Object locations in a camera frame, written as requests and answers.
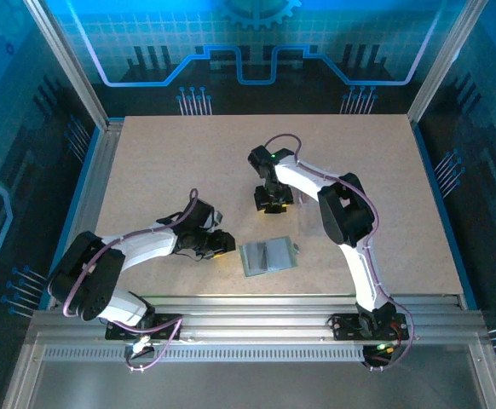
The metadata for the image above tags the clear acrylic card box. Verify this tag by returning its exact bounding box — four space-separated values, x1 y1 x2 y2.
297 189 332 238

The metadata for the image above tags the grey metal tray panel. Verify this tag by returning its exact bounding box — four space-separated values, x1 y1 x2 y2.
1 343 496 409

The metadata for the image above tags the blue table edge strip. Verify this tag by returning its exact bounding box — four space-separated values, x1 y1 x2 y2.
37 125 106 310

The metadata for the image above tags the black connector with lights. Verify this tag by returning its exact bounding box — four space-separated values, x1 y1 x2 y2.
361 340 402 370

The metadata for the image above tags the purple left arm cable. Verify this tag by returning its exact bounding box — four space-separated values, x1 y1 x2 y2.
62 188 200 374

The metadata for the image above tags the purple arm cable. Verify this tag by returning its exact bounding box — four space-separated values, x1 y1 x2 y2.
62 188 200 374
262 133 416 372

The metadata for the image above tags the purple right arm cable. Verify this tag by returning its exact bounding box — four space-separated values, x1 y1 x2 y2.
262 133 416 372

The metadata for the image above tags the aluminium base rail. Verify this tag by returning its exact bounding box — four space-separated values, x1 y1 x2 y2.
25 292 490 349

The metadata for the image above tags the slotted metal cable duct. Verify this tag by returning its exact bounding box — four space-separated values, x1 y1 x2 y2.
42 345 367 364

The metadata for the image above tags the white cable connector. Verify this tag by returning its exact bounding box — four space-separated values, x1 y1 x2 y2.
130 335 153 355

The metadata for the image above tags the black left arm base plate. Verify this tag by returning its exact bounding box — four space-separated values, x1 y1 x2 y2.
104 313 184 342

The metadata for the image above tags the aluminium side rail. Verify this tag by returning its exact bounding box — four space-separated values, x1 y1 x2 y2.
46 118 125 310

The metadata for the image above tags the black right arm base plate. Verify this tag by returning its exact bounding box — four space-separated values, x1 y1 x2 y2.
330 313 410 342

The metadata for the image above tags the aluminium frame post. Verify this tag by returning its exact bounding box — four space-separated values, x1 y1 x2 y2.
407 0 489 125
22 0 112 131

